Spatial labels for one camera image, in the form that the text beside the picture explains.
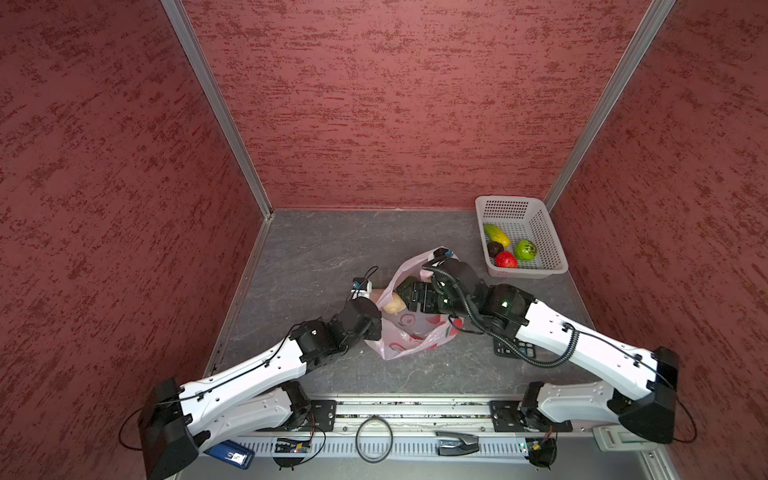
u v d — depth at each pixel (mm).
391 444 698
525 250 1002
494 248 1033
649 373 403
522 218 1175
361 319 565
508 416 741
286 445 729
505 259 983
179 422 396
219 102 874
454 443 695
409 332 879
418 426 737
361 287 680
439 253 649
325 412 742
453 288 500
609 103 875
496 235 1086
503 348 851
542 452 704
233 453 665
